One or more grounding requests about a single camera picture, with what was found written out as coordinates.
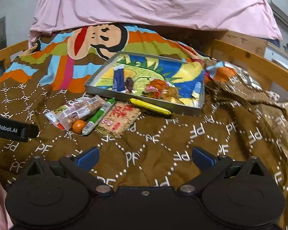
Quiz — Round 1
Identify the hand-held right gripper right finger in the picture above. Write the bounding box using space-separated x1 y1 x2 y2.
179 147 266 194

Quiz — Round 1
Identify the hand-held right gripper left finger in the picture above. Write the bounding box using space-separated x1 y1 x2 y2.
26 146 111 194

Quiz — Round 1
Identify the small orange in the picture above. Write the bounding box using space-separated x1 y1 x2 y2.
72 120 86 134

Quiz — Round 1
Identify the green sausage stick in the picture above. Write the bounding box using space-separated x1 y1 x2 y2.
82 98 116 136

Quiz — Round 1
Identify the green bean snack pouch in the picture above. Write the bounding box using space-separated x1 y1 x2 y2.
45 97 92 123

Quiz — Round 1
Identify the clear nut bar packet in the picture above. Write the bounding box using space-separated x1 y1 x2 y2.
56 95 106 131

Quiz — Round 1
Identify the rice cracker packet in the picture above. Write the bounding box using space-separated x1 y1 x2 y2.
95 102 142 139

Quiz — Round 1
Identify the gold snack packet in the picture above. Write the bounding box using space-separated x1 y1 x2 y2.
164 98 184 105

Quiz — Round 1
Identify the clear yellow snack packet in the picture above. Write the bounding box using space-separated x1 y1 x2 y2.
158 87 181 102

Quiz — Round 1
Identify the metal tray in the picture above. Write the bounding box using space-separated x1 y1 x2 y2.
84 51 205 117

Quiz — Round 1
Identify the orange red-label snack packet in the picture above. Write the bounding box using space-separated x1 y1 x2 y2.
145 79 174 97

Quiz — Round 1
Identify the dark plum packet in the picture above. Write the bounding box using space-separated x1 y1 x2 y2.
125 77 135 93

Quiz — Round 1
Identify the blue snack packet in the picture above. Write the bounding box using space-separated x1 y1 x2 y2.
113 65 125 92

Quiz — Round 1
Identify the brown printed blanket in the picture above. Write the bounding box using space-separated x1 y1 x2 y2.
0 23 288 230

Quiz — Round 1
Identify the pale wooden board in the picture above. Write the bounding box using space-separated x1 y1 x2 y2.
219 31 269 58

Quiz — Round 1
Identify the white cabinet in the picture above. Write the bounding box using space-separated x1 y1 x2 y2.
264 11 288 64

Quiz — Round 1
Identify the pink bed sheet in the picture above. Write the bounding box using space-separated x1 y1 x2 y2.
29 0 284 47

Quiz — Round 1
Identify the wooden bed rail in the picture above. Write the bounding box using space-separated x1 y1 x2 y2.
210 38 288 90
0 39 30 64

